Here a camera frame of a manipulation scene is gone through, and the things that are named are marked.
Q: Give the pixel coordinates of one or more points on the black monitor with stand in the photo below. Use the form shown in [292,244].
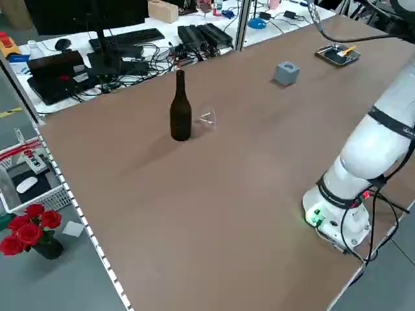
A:
[65,13]

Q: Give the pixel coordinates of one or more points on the white computer mouse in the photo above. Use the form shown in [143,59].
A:
[26,185]

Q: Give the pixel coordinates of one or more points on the pink cup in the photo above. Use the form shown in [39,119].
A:
[275,3]

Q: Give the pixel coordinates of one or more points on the dark brown glass bottle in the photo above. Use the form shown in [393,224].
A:
[181,113]

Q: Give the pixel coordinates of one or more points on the dark laptop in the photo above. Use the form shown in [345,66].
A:
[55,69]

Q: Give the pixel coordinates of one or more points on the grey cube part base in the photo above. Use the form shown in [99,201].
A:
[287,76]

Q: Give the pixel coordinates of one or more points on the white paper card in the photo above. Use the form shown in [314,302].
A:
[72,228]

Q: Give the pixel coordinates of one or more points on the black computer mouse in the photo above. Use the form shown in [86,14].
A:
[63,43]

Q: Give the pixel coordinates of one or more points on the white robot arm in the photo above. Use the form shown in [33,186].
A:
[366,152]

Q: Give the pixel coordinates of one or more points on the black vase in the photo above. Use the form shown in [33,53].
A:
[48,249]

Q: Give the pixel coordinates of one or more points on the black ribbed power supply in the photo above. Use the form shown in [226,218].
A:
[215,32]
[191,34]

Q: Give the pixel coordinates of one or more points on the black keyboard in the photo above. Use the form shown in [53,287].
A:
[129,37]

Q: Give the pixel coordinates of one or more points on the white plastic bottle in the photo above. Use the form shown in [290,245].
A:
[34,50]

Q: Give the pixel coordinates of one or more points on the metal tray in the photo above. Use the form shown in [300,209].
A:
[348,61]

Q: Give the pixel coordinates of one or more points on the aluminium frame beam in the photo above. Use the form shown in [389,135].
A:
[19,90]

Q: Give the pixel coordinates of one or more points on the black power adapter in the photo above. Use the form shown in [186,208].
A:
[265,15]
[289,14]

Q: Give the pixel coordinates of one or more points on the white button box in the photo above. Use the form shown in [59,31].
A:
[35,163]

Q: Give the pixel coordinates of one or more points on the aluminium frame post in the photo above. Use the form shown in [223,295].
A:
[243,26]

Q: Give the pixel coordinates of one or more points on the cardboard box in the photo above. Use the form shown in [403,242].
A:
[163,9]

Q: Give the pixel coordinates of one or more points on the white plastic basket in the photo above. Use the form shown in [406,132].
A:
[52,199]

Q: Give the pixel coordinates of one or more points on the red roses bunch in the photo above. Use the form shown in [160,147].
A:
[29,230]

